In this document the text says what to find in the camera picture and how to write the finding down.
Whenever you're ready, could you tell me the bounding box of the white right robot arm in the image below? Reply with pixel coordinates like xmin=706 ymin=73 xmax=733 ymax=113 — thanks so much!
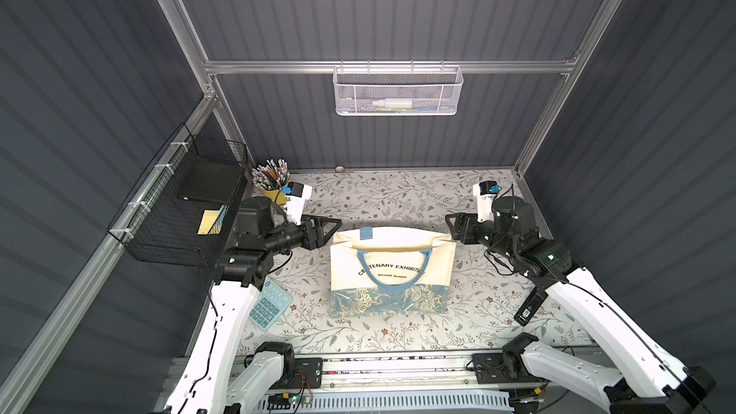
xmin=445 ymin=195 xmax=716 ymax=413

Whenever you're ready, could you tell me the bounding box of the black wire side basket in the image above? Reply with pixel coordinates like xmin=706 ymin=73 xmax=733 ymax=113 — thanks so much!
xmin=108 ymin=125 xmax=248 ymax=268

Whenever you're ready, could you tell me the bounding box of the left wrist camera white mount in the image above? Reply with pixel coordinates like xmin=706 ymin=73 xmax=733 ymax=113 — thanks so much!
xmin=282 ymin=182 xmax=314 ymax=225

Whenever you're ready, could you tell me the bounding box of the yellow sticky note pad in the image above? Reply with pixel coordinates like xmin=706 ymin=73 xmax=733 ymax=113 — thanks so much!
xmin=197 ymin=210 xmax=222 ymax=236

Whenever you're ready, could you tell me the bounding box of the white bottle in basket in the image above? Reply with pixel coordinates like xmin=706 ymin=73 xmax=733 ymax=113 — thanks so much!
xmin=372 ymin=98 xmax=413 ymax=111

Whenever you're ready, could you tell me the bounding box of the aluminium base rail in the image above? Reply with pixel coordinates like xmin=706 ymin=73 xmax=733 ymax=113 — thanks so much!
xmin=154 ymin=347 xmax=611 ymax=398

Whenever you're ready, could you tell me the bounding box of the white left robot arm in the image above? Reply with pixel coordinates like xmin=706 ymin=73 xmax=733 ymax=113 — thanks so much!
xmin=162 ymin=197 xmax=342 ymax=413

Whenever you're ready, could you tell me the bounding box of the black handheld scanner device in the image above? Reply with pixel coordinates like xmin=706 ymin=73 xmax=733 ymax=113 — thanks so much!
xmin=514 ymin=287 xmax=548 ymax=327

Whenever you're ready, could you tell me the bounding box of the white perforated cable duct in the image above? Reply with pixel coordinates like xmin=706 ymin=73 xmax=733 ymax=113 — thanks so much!
xmin=252 ymin=389 xmax=515 ymax=413

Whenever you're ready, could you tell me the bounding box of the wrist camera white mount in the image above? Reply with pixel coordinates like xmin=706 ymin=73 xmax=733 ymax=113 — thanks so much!
xmin=473 ymin=180 xmax=500 ymax=222
xmin=282 ymin=182 xmax=314 ymax=225

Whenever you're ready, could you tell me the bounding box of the teal desk calculator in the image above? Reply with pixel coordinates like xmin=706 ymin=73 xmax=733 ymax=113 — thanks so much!
xmin=249 ymin=277 xmax=293 ymax=332

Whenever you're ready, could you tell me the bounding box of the bundle of pencils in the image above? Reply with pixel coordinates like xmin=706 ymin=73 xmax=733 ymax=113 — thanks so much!
xmin=252 ymin=159 xmax=291 ymax=191

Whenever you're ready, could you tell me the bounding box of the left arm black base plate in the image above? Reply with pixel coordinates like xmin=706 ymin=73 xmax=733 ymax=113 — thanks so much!
xmin=287 ymin=358 xmax=324 ymax=391

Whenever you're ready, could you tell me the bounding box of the white wire wall basket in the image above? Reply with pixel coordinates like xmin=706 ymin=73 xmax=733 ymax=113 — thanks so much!
xmin=333 ymin=64 xmax=464 ymax=117

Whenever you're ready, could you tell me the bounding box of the yellow pencil cup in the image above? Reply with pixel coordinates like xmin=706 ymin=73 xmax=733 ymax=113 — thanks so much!
xmin=261 ymin=188 xmax=289 ymax=208

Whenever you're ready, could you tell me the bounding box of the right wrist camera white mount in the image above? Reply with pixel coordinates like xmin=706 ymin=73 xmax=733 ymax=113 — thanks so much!
xmin=473 ymin=180 xmax=500 ymax=222

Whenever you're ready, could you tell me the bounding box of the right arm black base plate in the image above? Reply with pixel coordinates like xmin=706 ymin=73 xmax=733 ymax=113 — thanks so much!
xmin=465 ymin=352 xmax=519 ymax=384

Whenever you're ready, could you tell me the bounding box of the black notebook in basket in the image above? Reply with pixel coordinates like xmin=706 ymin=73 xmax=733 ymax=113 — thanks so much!
xmin=176 ymin=159 xmax=243 ymax=203

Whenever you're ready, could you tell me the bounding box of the cream canvas tote bag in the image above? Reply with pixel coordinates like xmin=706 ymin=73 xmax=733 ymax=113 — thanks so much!
xmin=330 ymin=227 xmax=456 ymax=318

